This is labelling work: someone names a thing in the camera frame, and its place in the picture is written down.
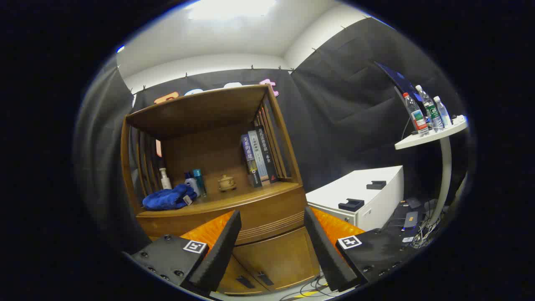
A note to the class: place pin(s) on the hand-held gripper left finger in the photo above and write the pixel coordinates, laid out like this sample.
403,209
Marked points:
221,246

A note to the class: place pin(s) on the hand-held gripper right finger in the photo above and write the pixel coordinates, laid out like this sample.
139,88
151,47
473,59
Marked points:
326,251

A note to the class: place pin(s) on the wooden drawer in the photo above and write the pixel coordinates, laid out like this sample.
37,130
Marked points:
271,215

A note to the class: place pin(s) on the wooden countertop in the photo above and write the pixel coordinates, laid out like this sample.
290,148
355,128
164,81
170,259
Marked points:
250,194

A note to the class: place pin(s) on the white drawer unit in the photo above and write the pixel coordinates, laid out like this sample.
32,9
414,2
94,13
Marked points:
363,184

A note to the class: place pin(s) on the wooden cabinet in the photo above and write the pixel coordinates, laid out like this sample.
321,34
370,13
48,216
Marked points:
200,108

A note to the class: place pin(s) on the yellow black floor tape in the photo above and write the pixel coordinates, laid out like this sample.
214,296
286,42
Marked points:
305,294

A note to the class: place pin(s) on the black plastic holder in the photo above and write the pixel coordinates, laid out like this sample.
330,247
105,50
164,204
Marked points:
351,205
377,184

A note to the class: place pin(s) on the beige lidded teacup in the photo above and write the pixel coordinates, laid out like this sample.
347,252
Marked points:
227,183

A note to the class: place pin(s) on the white bottle blue cap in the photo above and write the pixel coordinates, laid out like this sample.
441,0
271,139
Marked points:
191,183

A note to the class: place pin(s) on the teal bottle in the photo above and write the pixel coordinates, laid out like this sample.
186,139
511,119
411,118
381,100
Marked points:
199,179

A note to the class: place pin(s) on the blue towel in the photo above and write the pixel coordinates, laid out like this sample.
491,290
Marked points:
167,200

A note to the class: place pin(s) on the white pump bottle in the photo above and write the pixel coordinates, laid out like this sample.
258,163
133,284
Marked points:
165,180

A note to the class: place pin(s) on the black floor electronics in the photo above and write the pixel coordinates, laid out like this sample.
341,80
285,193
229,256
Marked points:
411,219

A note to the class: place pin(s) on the pale spine book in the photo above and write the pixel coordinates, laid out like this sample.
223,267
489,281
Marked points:
259,156

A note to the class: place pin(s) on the white round side table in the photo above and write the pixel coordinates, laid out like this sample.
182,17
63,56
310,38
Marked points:
446,167

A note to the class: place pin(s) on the green label water bottle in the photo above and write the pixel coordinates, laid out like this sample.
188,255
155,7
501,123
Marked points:
431,110

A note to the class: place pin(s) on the white cap water bottle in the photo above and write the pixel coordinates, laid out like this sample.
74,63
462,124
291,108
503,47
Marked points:
443,112

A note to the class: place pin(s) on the dark monitor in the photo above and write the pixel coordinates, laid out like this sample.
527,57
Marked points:
399,79

